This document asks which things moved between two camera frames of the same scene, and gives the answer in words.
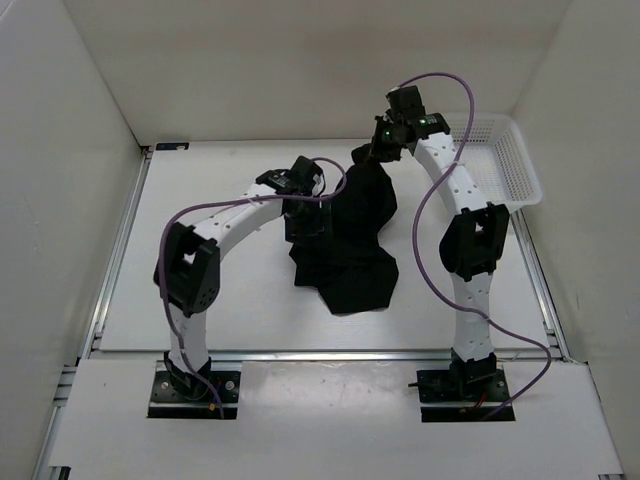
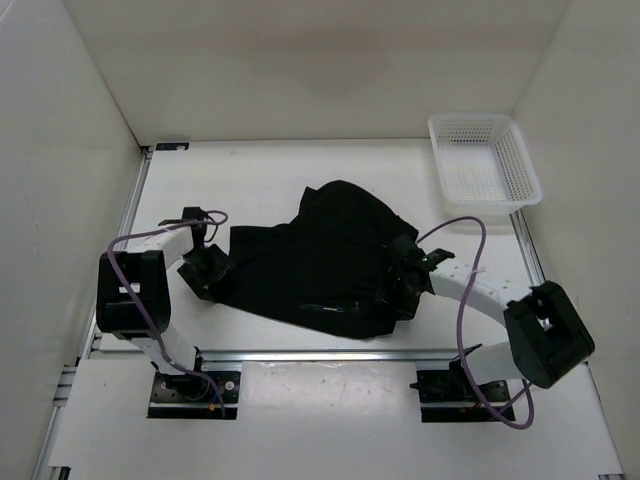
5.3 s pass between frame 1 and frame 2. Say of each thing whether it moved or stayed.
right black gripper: moved
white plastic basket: stayed
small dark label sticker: stayed
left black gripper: moved
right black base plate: stayed
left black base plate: stayed
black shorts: moved
